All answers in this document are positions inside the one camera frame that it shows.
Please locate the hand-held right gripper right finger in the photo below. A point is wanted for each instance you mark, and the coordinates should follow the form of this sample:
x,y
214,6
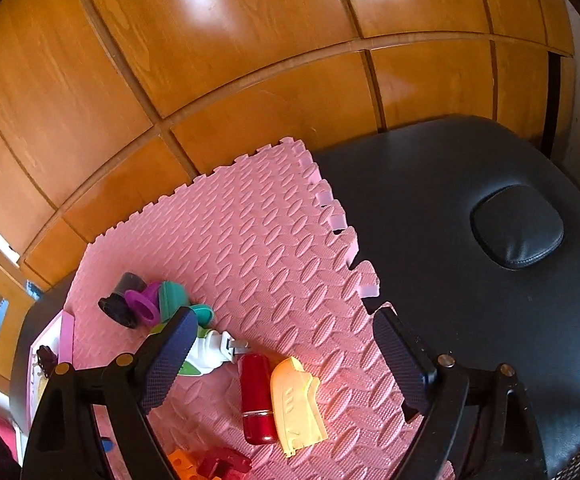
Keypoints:
x,y
399,360

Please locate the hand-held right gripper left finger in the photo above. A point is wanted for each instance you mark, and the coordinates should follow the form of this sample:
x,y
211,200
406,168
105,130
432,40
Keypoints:
x,y
165,360

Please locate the green teal plastic spool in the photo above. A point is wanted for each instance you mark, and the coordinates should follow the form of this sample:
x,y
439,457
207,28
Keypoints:
x,y
172,297

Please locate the white and green toy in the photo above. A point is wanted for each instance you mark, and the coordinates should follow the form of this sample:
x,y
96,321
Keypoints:
x,y
205,355

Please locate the purple plastic spool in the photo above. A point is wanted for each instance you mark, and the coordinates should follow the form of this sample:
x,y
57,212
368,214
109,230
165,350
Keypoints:
x,y
140,305

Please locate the turquoise plastic spool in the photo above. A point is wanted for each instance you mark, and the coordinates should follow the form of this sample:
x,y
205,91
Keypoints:
x,y
202,312

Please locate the black plastic spool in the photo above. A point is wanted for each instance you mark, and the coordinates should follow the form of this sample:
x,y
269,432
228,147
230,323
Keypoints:
x,y
117,310

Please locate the red lipstick tube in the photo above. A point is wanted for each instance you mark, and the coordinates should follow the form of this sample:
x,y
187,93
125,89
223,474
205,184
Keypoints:
x,y
257,395

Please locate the small blue object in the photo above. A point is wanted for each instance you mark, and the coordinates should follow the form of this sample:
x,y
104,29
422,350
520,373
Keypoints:
x,y
106,445

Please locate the orange plastic block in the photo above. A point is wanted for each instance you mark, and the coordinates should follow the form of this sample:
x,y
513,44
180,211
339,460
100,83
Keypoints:
x,y
182,466

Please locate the yellow plastic toy piece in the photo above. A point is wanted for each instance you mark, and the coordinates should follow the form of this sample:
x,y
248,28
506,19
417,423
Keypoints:
x,y
295,405

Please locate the pink tray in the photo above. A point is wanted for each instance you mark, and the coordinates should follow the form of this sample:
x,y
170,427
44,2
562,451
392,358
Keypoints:
x,y
52,332

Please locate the dark red plastic block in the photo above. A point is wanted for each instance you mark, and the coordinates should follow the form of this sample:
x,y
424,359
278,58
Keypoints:
x,y
220,465

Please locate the small dark object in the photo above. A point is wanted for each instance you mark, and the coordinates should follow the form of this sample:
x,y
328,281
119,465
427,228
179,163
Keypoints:
x,y
46,358

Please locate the pink foam puzzle mat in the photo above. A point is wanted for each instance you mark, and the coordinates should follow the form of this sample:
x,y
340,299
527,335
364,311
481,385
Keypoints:
x,y
270,240

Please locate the black padded massage table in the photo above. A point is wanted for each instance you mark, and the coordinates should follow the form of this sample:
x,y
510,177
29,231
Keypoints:
x,y
419,200

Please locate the black face hole cushion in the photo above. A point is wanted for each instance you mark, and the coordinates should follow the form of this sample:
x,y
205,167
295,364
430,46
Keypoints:
x,y
517,227

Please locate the magenta object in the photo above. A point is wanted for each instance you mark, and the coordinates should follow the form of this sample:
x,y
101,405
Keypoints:
x,y
0,430

